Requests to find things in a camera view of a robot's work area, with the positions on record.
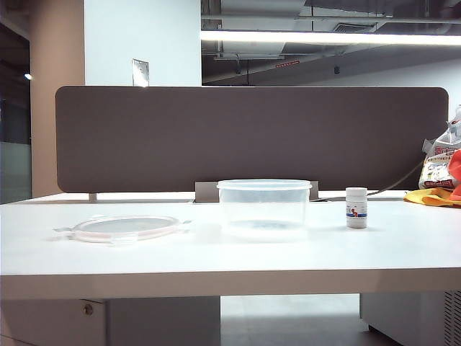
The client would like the clear round lid pink seal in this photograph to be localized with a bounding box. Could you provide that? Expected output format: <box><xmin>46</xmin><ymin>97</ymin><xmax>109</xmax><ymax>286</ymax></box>
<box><xmin>53</xmin><ymin>214</ymin><xmax>192</xmax><ymax>247</ymax></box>

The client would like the small white medicine bottle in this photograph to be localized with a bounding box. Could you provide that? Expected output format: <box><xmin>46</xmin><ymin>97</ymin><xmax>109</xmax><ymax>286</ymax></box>
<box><xmin>345</xmin><ymin>186</ymin><xmax>369</xmax><ymax>229</ymax></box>

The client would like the round clear plastic box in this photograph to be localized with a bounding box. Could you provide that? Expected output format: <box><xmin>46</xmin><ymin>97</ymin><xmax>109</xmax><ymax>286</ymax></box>
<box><xmin>215</xmin><ymin>179</ymin><xmax>313</xmax><ymax>241</ymax></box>

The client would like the brown desk divider panel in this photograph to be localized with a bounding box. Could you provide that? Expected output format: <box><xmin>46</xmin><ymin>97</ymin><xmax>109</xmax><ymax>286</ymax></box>
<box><xmin>55</xmin><ymin>85</ymin><xmax>450</xmax><ymax>194</ymax></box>

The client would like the long ceiling light strip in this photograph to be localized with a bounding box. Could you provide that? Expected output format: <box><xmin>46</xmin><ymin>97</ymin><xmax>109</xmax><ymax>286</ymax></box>
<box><xmin>200</xmin><ymin>30</ymin><xmax>461</xmax><ymax>46</ymax></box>

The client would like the white drawer unit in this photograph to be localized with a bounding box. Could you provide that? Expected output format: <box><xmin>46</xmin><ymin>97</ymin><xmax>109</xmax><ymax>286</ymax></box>
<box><xmin>0</xmin><ymin>298</ymin><xmax>222</xmax><ymax>346</ymax></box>

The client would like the ceiling air vent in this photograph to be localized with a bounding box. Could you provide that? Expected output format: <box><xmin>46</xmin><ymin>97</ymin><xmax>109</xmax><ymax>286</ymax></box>
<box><xmin>333</xmin><ymin>22</ymin><xmax>377</xmax><ymax>35</ymax></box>

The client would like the yellow cloth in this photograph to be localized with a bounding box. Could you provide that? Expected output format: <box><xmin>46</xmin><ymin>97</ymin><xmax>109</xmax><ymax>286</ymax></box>
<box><xmin>403</xmin><ymin>187</ymin><xmax>461</xmax><ymax>209</ymax></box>

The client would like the printed plastic snack bag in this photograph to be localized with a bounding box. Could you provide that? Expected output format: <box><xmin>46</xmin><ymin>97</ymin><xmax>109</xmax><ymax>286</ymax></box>
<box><xmin>419</xmin><ymin>104</ymin><xmax>461</xmax><ymax>190</ymax></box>

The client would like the white vented cabinet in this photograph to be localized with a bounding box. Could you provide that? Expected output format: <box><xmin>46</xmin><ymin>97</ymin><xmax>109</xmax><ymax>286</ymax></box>
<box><xmin>359</xmin><ymin>290</ymin><xmax>461</xmax><ymax>346</ymax></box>

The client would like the grey desk cable box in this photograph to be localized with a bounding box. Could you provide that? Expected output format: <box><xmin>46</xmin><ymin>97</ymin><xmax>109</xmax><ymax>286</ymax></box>
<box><xmin>194</xmin><ymin>180</ymin><xmax>321</xmax><ymax>203</ymax></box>

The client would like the silver wall plate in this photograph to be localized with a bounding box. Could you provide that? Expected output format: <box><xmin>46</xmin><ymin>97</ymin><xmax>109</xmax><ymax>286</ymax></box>
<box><xmin>132</xmin><ymin>58</ymin><xmax>150</xmax><ymax>88</ymax></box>

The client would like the grey power cable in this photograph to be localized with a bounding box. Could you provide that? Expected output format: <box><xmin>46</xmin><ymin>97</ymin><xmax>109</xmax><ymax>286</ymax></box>
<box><xmin>320</xmin><ymin>158</ymin><xmax>426</xmax><ymax>201</ymax></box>

